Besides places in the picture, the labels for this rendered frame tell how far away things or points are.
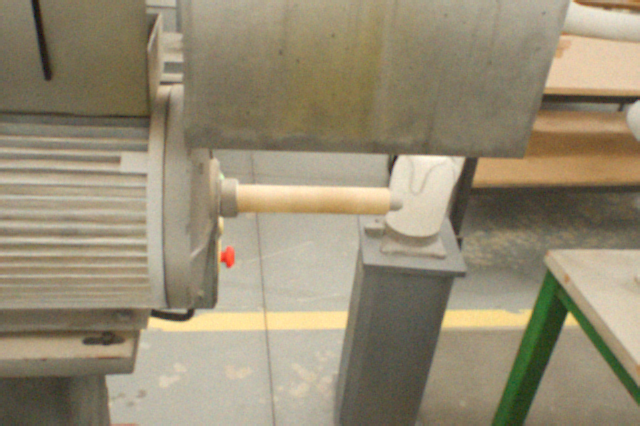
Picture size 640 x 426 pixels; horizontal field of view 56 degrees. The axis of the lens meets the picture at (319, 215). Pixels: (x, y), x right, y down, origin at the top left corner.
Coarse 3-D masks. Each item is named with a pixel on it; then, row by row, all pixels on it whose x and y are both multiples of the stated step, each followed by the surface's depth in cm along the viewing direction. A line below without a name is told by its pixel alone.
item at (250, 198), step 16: (240, 192) 69; (256, 192) 70; (272, 192) 70; (288, 192) 70; (304, 192) 71; (320, 192) 71; (336, 192) 71; (352, 192) 72; (368, 192) 72; (384, 192) 72; (240, 208) 70; (256, 208) 70; (272, 208) 70; (288, 208) 71; (304, 208) 71; (320, 208) 71; (336, 208) 71; (352, 208) 72; (368, 208) 72; (384, 208) 72
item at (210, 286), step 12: (216, 252) 98; (216, 264) 99; (204, 276) 99; (216, 276) 100; (204, 288) 101; (216, 288) 102; (204, 300) 102; (216, 300) 103; (156, 312) 104; (168, 312) 106; (192, 312) 108
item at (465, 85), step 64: (192, 0) 44; (256, 0) 45; (320, 0) 45; (384, 0) 46; (448, 0) 46; (512, 0) 47; (192, 64) 46; (256, 64) 47; (320, 64) 48; (384, 64) 48; (448, 64) 49; (512, 64) 50; (192, 128) 49; (256, 128) 50; (320, 128) 51; (384, 128) 51; (448, 128) 52; (512, 128) 53
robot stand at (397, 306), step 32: (448, 224) 180; (384, 256) 162; (416, 256) 163; (448, 256) 165; (352, 288) 189; (384, 288) 164; (416, 288) 164; (448, 288) 166; (352, 320) 182; (384, 320) 170; (416, 320) 170; (352, 352) 180; (384, 352) 176; (416, 352) 176; (352, 384) 185; (384, 384) 183; (416, 384) 183; (352, 416) 190; (384, 416) 190; (416, 416) 194
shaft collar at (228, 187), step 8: (224, 184) 69; (232, 184) 69; (224, 192) 68; (232, 192) 68; (224, 200) 68; (232, 200) 68; (224, 208) 69; (232, 208) 69; (224, 216) 70; (232, 216) 70
